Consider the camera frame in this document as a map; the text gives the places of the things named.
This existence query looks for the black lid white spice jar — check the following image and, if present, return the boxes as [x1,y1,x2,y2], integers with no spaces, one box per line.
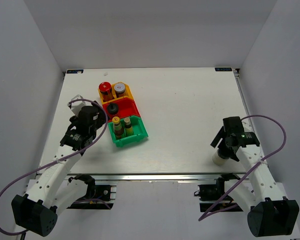
[212,148,231,166]

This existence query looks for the black lid spice grinder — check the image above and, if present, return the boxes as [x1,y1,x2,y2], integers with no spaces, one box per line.
[106,102,119,119]

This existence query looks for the green label sauce bottle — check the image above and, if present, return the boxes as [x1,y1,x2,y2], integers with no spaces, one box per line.
[112,116,126,140]

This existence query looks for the red lid chili sauce jar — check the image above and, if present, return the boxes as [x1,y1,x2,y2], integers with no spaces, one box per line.
[98,81,114,102]

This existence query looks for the yellow label small bottle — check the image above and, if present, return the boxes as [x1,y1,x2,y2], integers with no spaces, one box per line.
[124,117,134,137]

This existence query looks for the white lid sauce jar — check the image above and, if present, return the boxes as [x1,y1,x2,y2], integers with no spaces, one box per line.
[114,82,127,98]

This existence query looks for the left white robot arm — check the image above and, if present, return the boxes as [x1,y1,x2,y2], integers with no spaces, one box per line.
[11,104,107,237]

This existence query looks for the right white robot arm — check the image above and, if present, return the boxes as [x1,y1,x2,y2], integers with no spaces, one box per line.
[210,116,300,237]

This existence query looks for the red plastic bin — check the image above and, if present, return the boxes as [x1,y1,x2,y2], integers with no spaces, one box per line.
[102,98,141,122]

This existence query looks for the left blue table sticker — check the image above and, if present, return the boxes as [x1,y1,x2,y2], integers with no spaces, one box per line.
[66,69,84,74]

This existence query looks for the blue table sticker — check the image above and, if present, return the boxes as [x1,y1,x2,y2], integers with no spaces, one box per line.
[214,67,233,72]
[66,69,84,74]

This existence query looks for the yellow plastic bin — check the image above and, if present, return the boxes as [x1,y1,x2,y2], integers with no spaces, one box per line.
[98,81,134,105]

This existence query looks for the green plastic bin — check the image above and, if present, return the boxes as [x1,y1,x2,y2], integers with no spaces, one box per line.
[108,115,148,147]

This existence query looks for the right blue table sticker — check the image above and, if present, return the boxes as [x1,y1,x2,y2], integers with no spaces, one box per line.
[214,67,233,72]

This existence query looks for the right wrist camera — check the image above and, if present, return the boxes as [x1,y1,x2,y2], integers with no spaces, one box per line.
[241,121,253,132]

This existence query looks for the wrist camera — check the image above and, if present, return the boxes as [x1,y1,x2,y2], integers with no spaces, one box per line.
[241,121,253,132]
[67,94,86,117]

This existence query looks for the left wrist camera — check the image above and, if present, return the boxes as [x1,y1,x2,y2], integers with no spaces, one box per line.
[67,94,86,117]

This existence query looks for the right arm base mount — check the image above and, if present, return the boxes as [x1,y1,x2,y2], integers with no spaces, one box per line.
[193,173,243,213]

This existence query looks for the aluminium table frame rail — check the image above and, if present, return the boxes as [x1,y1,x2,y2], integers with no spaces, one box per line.
[67,172,252,182]

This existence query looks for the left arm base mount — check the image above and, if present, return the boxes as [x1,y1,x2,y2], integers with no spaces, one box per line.
[67,175,117,210]

